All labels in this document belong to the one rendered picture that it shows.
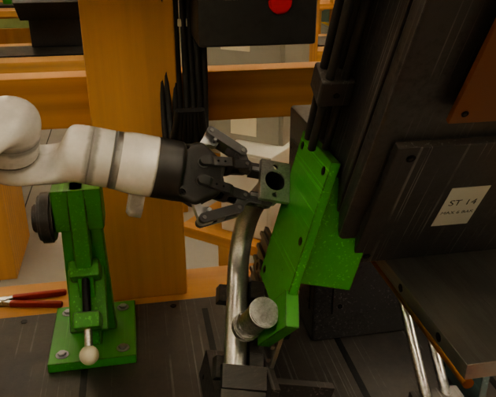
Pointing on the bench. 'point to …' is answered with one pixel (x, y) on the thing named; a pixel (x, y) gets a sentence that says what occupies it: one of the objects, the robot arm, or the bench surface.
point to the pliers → (27, 299)
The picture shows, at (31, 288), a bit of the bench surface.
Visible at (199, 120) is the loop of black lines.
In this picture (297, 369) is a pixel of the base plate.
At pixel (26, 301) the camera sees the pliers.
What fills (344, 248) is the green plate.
